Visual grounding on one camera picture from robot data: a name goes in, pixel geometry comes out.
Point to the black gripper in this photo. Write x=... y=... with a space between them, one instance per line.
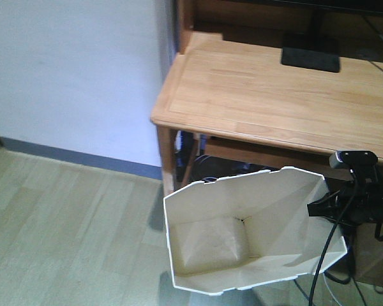
x=365 y=206

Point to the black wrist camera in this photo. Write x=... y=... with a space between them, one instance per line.
x=362 y=165

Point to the black computer monitor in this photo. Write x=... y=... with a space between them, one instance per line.
x=311 y=49

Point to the wooden desk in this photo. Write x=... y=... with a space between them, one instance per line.
x=227 y=83

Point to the white plastic trash bin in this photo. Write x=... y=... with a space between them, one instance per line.
x=248 y=230

